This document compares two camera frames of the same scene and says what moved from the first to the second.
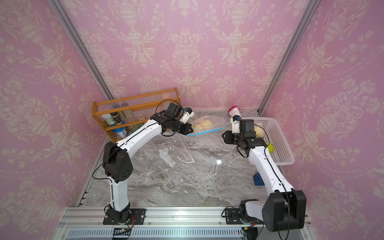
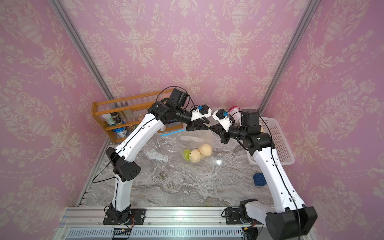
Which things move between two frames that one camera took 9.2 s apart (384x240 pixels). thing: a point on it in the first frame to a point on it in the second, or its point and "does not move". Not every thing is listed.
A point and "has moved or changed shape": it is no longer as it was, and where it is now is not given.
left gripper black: x=185 y=131 to x=196 y=125
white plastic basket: x=275 y=140 does not move
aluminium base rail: x=206 y=223 does not move
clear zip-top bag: x=163 y=156 has moved or changed shape
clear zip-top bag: x=207 y=123 has moved or changed shape
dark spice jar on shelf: x=116 y=118 does not move
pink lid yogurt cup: x=234 y=110 does not move
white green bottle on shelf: x=109 y=119 does not move
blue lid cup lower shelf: x=121 y=132 does not move
